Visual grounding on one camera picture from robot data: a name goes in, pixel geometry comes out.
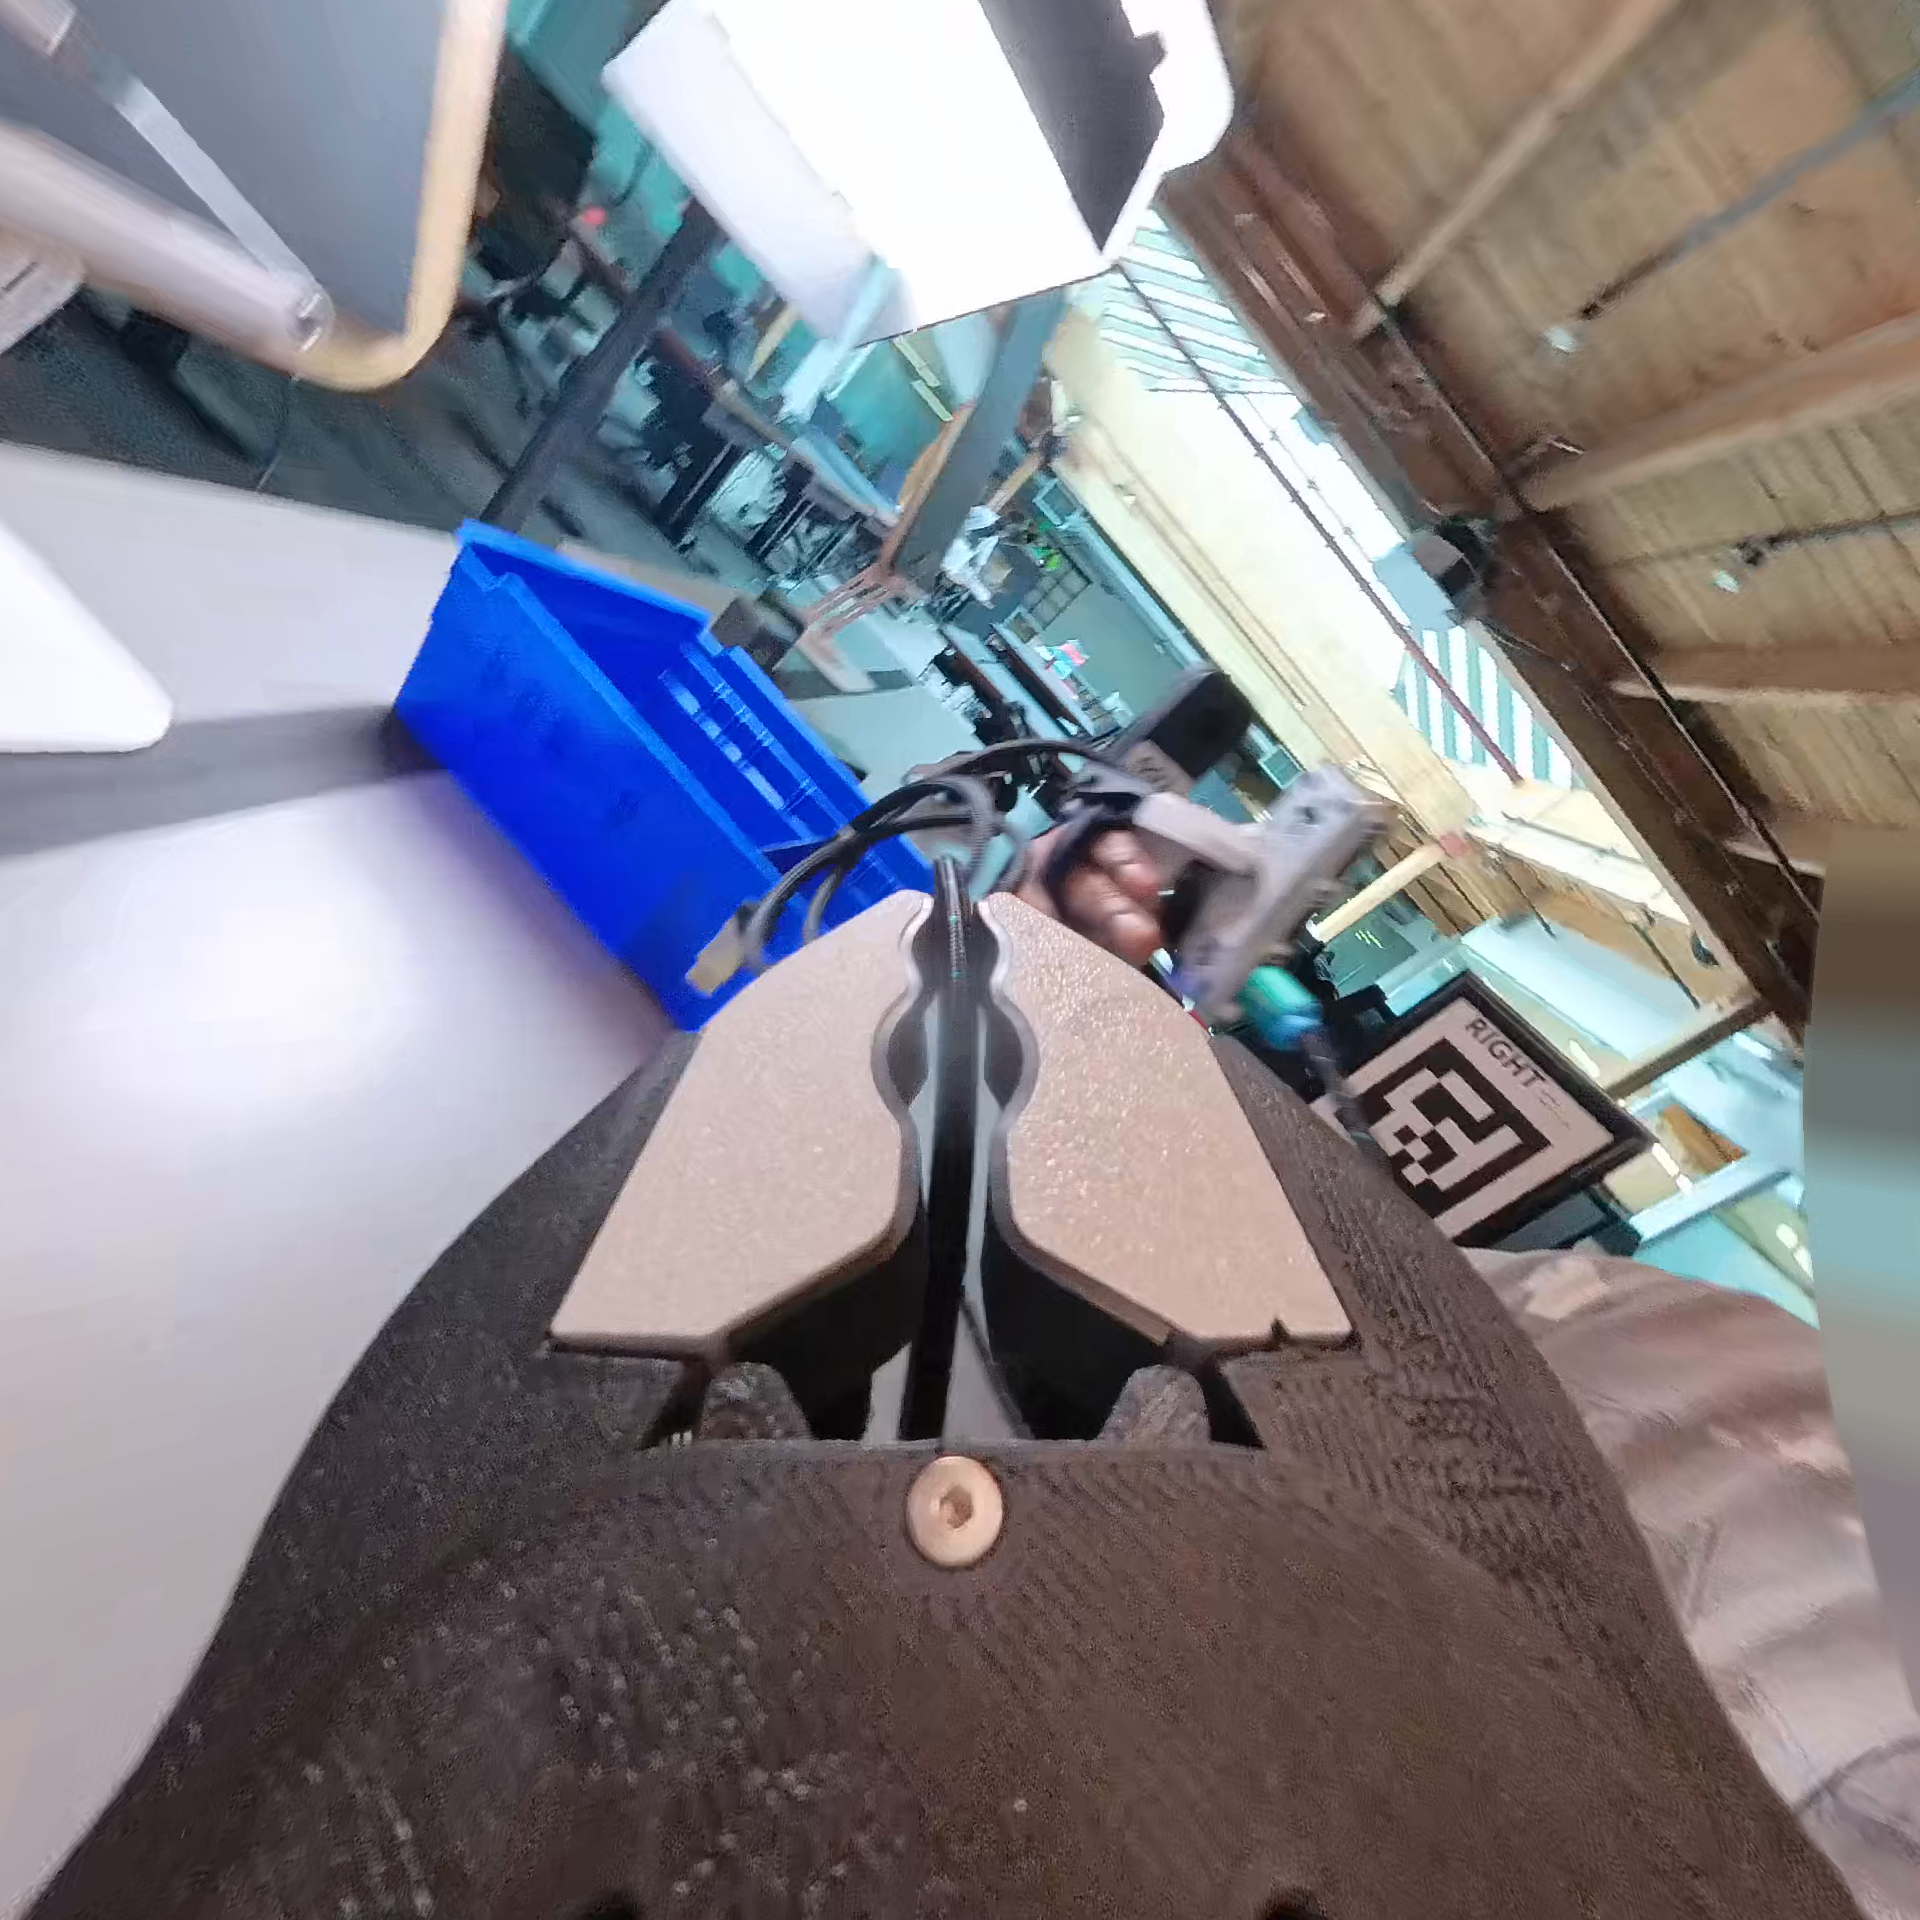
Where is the white metal stand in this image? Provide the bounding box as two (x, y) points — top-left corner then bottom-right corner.
(0, 116), (337, 757)

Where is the black board with wooden edge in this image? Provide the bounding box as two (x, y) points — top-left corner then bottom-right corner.
(0, 0), (514, 396)

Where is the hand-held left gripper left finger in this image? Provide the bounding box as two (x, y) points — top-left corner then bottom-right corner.
(548, 892), (924, 1360)

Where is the framed tag sign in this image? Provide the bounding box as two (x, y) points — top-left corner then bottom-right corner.
(1310, 976), (1655, 1250)

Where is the blue storage bin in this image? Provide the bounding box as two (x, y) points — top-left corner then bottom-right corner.
(394, 517), (940, 1034)

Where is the black light stand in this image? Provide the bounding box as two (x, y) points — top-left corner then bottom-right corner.
(479, 201), (724, 530)

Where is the black braided cable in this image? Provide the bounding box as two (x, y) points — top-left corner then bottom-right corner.
(689, 739), (1097, 994)

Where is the bright studio light panel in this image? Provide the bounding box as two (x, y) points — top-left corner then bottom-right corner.
(598, 0), (1237, 351)

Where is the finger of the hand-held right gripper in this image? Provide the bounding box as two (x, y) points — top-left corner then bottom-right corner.
(1131, 786), (1281, 905)
(1185, 877), (1310, 1029)

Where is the ceiling projector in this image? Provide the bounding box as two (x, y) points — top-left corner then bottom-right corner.
(1402, 517), (1494, 608)

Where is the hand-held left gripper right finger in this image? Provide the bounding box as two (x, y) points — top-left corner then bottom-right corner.
(982, 892), (1357, 1355)

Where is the black hdmi switch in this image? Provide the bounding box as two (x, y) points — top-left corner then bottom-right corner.
(1260, 767), (1396, 917)

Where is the person's right hand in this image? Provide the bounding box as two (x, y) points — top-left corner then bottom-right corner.
(1067, 829), (1167, 964)

